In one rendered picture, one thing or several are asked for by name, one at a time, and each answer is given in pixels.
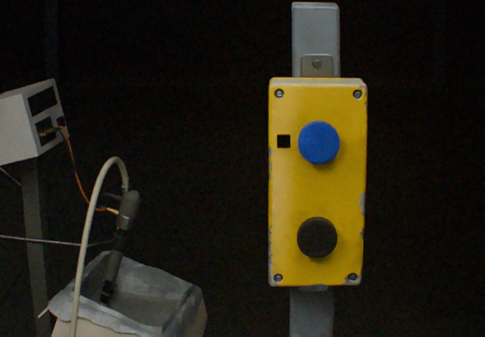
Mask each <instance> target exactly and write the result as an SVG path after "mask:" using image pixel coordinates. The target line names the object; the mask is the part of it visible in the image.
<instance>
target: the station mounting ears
mask: <svg viewBox="0 0 485 337"><path fill-rule="evenodd" d="M301 77H302V78H333V59H332V57H331V55H307V54H303V55H302V56H301ZM327 290H328V286H299V291H301V292H325V291H327Z"/></svg>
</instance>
